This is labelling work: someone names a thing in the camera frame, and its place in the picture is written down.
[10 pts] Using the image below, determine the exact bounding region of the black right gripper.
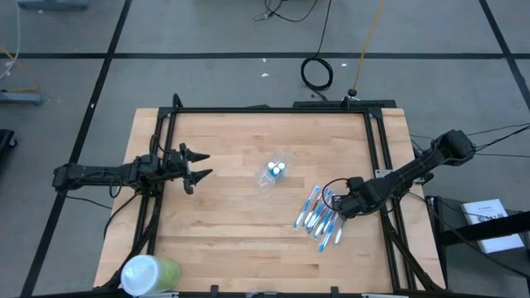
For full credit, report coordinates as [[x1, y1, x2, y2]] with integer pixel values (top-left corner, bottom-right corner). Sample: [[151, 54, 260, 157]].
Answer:
[[330, 176, 376, 222]]

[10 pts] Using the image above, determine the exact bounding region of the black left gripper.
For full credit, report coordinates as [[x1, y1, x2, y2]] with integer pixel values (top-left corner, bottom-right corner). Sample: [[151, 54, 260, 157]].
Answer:
[[158, 142, 214, 195]]

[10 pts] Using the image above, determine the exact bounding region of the clear acrylic organizer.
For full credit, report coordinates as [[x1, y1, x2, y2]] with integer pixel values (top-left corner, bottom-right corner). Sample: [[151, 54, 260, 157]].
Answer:
[[255, 150, 296, 190]]

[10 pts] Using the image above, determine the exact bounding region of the green wipes canister white lid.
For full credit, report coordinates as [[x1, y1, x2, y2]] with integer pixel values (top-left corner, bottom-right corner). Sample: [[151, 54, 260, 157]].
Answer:
[[119, 253, 182, 298]]

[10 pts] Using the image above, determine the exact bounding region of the black side stand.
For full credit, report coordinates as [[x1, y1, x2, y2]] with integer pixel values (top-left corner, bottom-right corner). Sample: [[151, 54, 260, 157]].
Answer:
[[425, 194, 530, 298]]

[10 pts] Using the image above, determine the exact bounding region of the white booklet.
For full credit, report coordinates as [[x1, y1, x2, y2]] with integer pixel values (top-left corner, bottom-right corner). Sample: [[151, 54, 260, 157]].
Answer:
[[460, 198, 527, 255]]

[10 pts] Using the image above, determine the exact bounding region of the grey furniture foot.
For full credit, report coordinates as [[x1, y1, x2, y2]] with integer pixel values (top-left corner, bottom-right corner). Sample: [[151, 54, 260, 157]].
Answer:
[[0, 90, 45, 107]]

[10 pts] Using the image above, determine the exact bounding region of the black caster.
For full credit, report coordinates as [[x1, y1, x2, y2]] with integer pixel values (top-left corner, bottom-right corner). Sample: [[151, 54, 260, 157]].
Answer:
[[0, 128, 19, 162]]

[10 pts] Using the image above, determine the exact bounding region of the grey furniture base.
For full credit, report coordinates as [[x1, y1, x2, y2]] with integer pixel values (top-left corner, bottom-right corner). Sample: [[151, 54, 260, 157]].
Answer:
[[16, 0, 90, 12]]

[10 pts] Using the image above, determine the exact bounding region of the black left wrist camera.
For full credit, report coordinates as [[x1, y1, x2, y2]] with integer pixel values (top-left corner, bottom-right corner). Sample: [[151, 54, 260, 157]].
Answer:
[[165, 147, 184, 167]]

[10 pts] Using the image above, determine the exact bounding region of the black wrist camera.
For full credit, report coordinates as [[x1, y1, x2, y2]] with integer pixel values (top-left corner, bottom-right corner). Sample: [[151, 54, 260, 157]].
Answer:
[[345, 176, 365, 193], [165, 147, 184, 167]]

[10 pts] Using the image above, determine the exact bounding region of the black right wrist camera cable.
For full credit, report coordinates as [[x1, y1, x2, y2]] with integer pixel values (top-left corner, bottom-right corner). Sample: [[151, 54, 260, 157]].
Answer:
[[325, 177, 354, 200]]

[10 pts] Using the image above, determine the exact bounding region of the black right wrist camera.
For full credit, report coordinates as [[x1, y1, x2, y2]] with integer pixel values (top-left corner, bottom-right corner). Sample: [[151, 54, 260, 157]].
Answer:
[[345, 176, 365, 193]]

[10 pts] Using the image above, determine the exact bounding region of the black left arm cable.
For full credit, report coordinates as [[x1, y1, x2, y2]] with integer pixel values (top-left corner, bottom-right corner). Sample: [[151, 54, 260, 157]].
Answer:
[[60, 165, 142, 242]]

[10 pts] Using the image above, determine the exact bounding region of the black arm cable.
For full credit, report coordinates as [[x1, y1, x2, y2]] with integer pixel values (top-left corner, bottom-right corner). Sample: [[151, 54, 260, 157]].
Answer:
[[409, 122, 530, 153], [473, 151, 530, 161], [60, 165, 142, 242]]

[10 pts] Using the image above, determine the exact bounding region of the black coiled hanging cable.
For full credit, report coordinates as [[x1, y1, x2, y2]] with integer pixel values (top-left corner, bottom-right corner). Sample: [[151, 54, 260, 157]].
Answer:
[[299, 0, 335, 103]]

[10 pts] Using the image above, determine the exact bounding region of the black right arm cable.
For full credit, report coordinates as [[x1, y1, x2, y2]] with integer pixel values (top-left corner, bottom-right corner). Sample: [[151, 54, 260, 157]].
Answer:
[[409, 122, 530, 153], [473, 151, 530, 161]]

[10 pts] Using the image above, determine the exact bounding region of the yellow hanging cable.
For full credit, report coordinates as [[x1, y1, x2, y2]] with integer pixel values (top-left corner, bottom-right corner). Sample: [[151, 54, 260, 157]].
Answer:
[[346, 0, 386, 99]]

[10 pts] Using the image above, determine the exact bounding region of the black loose floor cable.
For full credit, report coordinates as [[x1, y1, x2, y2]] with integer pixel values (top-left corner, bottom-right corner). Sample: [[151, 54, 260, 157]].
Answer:
[[253, 0, 320, 23]]

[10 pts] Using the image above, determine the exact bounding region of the orange floor cable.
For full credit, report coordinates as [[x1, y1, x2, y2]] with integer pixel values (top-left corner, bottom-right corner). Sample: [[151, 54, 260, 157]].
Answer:
[[0, 43, 43, 94]]

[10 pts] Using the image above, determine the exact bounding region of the white floor cable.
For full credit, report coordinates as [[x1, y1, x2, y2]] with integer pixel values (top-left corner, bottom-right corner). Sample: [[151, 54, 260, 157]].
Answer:
[[0, 0, 23, 82]]

